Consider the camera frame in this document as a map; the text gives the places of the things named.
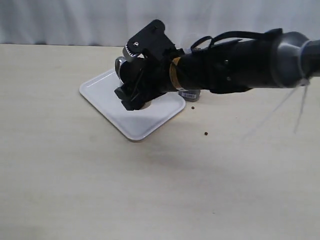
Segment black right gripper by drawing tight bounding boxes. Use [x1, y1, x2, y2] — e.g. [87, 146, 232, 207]
[114, 19, 183, 111]

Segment steel mug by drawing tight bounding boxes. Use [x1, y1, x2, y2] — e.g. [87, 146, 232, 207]
[114, 56, 146, 86]

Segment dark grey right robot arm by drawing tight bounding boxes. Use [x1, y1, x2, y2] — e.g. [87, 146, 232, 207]
[114, 19, 320, 111]

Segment clear plastic tumbler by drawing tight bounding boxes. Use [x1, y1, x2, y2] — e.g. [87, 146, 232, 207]
[177, 34, 213, 103]

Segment white rectangular plastic tray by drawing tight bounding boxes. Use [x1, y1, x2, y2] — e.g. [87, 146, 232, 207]
[79, 68, 186, 141]

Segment white curtain backdrop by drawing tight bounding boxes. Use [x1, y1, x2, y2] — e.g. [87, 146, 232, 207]
[0, 0, 320, 47]

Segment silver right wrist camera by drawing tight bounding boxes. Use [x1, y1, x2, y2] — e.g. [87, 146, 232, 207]
[122, 41, 145, 63]

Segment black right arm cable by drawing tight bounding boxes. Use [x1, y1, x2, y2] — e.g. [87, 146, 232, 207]
[189, 28, 283, 51]

